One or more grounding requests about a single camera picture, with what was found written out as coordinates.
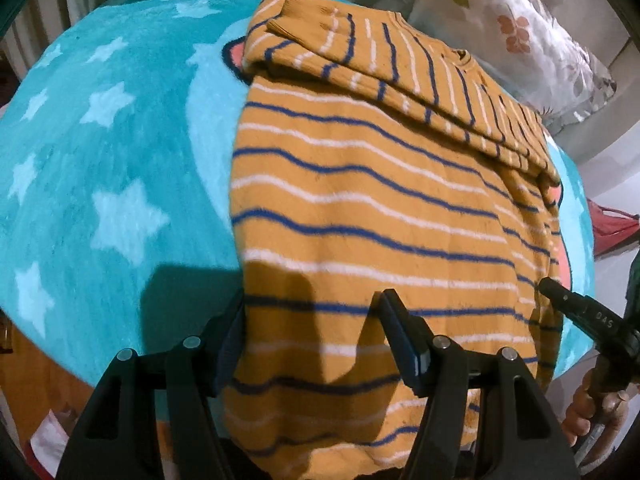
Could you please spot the orange striped sweater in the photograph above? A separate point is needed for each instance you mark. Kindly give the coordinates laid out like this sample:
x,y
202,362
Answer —
x,y
370,220

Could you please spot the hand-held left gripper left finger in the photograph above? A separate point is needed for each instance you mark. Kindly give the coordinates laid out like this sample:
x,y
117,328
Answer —
x,y
227,355

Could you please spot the teal star-print blanket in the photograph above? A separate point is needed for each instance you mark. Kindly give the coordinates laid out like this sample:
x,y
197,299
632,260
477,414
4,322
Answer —
x,y
115,200

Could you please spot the white curtain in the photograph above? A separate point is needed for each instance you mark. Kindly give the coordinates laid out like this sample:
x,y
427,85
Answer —
x,y
45,15

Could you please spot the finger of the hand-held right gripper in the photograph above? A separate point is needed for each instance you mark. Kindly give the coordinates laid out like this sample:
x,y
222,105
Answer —
x,y
575,307

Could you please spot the red cloth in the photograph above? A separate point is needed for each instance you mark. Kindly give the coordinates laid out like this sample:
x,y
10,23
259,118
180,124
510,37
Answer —
x,y
612,227

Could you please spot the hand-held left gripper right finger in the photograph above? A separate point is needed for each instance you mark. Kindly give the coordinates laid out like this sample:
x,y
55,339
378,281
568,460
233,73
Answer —
x,y
404,355

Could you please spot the person's right hand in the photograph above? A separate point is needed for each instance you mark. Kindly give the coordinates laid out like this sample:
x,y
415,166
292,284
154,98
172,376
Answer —
x,y
580,410

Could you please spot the white floral pillow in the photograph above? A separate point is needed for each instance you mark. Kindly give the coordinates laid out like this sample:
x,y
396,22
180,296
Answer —
x,y
505,35

